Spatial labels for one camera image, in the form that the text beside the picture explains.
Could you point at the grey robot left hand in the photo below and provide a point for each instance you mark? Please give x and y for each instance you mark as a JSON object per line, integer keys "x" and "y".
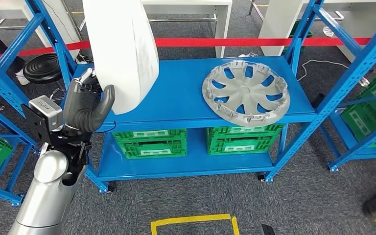
{"x": 84, "y": 107}

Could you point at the white curved plastic car part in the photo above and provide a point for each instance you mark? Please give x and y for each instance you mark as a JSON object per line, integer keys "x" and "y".
{"x": 123, "y": 48}

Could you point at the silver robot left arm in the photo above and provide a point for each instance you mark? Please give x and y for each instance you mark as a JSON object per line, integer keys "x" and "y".
{"x": 42, "y": 194}

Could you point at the blue metal shelf rack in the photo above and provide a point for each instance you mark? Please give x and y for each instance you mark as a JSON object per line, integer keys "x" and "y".
{"x": 188, "y": 84}
{"x": 334, "y": 167}
{"x": 0, "y": 114}

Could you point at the black round stool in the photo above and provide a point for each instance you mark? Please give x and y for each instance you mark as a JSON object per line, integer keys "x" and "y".
{"x": 42, "y": 68}

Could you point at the red barrier belt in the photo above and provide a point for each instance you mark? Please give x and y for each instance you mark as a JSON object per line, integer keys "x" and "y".
{"x": 240, "y": 42}
{"x": 38, "y": 49}

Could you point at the white pillar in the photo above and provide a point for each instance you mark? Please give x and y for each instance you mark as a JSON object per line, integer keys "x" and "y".
{"x": 61, "y": 19}

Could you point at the white table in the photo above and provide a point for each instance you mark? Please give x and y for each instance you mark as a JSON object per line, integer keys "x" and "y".
{"x": 191, "y": 3}
{"x": 275, "y": 29}

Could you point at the silver wheel cover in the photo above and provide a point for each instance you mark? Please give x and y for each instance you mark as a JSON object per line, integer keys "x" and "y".
{"x": 244, "y": 94}

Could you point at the black robot plate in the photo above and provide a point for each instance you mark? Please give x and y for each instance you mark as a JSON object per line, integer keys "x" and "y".
{"x": 268, "y": 229}

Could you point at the small clear plastic object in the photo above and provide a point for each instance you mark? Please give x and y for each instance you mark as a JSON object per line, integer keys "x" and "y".
{"x": 328, "y": 31}

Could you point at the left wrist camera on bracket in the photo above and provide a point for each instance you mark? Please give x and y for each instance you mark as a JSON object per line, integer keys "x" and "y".
{"x": 45, "y": 110}

